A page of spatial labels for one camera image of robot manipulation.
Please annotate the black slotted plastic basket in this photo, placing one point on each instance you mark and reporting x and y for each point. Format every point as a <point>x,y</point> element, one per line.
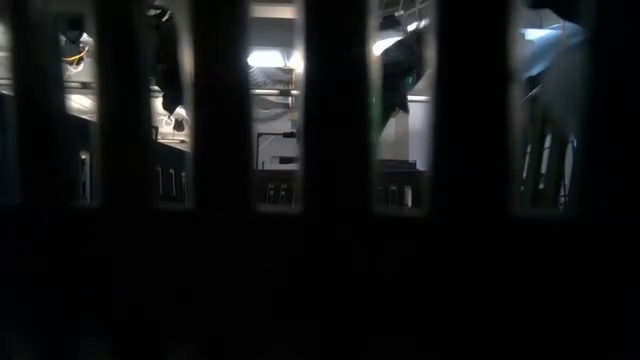
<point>335,150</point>

